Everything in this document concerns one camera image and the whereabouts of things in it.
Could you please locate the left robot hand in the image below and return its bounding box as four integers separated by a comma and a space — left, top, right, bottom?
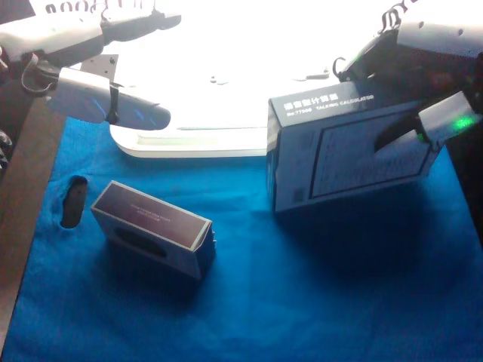
0, 13, 183, 132

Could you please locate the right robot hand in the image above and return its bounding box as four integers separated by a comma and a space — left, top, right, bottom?
331, 13, 483, 154

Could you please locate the navy blue box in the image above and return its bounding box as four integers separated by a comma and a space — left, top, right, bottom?
265, 81, 441, 214

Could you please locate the small maroon box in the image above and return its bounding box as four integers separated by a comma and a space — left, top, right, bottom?
90, 179, 217, 281

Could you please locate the blue cloth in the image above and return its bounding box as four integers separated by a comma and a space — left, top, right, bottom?
0, 112, 483, 362

